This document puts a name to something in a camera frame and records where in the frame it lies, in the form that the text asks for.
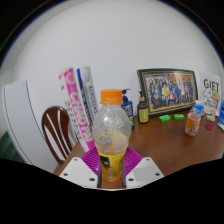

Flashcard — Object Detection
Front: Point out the framed group picture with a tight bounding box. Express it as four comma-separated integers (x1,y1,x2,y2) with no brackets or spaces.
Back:
136,68,199,119

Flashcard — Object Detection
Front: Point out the blue detergent bottle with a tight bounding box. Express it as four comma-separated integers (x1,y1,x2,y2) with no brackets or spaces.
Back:
217,99,224,133

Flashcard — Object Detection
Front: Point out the brown wooden chair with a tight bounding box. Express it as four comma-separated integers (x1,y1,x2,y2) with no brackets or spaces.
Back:
40,105,79,165

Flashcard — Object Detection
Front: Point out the white flat board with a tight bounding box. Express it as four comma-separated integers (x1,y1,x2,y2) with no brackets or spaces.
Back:
2,79,58,173

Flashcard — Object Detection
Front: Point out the dark blue pump bottle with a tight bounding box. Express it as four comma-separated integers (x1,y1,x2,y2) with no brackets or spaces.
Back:
120,88,136,131

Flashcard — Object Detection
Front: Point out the tall pink printed box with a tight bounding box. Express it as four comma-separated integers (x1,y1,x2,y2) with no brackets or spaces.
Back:
58,67,97,153

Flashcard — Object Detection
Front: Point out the orange-capped juice bottle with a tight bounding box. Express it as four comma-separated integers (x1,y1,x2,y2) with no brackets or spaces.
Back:
91,88,132,184

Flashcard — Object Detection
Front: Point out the tall white printed box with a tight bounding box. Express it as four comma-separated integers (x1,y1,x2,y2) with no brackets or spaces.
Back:
76,65,100,122

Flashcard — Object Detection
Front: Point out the white printed gift bag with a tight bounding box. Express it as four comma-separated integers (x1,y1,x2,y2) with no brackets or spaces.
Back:
198,70,223,115

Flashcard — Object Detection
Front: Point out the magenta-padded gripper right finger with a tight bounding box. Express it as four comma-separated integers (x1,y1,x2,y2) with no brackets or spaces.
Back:
121,147,165,190

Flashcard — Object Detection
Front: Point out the pink mug with yellow fruit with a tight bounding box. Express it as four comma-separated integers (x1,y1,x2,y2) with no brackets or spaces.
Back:
184,112,203,137

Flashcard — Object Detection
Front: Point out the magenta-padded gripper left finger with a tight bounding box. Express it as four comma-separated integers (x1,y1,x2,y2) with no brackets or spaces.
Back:
59,147,102,190

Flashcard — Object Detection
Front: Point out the dark bottle with yellow label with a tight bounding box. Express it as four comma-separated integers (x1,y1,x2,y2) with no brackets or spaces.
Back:
136,91,151,125

